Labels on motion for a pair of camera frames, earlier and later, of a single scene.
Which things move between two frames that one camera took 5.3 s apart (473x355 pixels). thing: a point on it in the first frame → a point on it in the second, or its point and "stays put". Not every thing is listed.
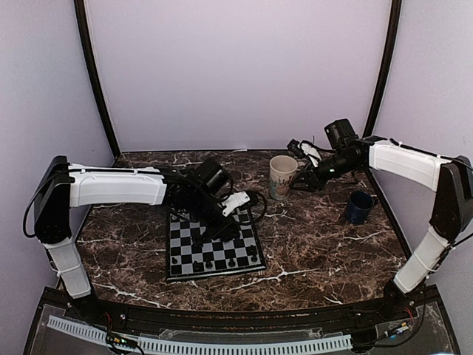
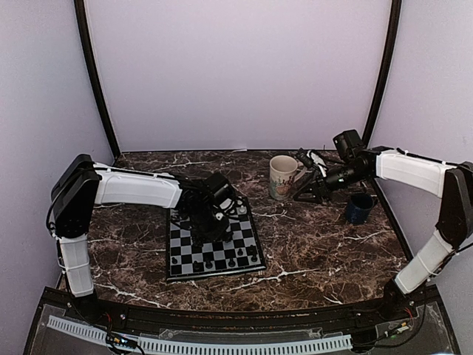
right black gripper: x=315 y=183 → x=318 y=186
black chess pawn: x=251 y=251 stays put
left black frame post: x=83 y=29 stays put
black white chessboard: x=233 y=254 stays put
